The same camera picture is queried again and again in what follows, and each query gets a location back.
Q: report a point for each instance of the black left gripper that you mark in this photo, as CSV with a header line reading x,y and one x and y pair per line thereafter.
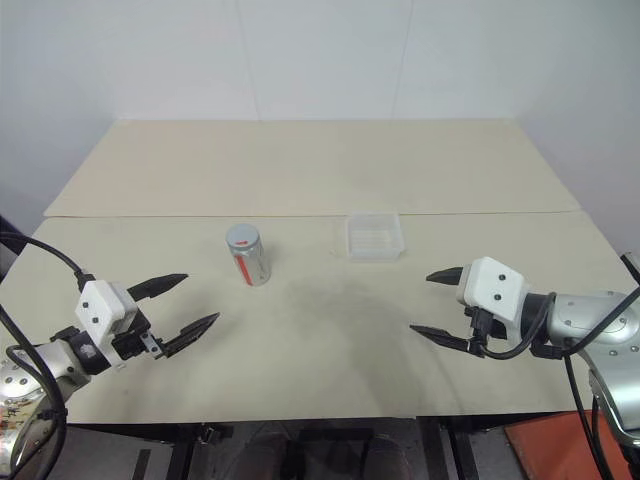
x,y
131,345

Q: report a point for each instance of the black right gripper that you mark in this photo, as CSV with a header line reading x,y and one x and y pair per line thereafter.
x,y
484,325

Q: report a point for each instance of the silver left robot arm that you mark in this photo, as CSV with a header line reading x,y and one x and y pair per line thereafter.
x,y
22,387

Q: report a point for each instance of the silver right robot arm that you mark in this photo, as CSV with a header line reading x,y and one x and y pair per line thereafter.
x,y
585,312

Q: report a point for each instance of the clear plastic container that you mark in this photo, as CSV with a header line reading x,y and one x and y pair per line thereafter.
x,y
372,240

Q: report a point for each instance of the silver metal jar lid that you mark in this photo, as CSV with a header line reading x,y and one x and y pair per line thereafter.
x,y
244,234

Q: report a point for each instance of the silver soda can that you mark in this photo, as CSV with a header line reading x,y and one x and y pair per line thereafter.
x,y
257,272

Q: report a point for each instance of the beige table cover sheet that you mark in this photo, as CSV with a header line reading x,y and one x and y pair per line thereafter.
x,y
310,360
300,165

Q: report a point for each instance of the dark brown rounded shape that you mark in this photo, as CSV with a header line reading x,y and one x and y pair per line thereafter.
x,y
390,457

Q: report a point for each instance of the orange-red floor mat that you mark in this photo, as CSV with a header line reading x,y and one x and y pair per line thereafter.
x,y
550,445

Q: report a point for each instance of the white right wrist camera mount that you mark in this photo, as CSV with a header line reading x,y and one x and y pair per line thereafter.
x,y
492,282

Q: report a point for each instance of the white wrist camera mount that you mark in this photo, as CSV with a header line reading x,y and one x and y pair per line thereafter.
x,y
492,282
100,305

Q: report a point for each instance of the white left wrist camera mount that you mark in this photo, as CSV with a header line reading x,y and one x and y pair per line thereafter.
x,y
100,305

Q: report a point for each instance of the black table frame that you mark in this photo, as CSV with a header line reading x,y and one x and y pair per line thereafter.
x,y
440,445

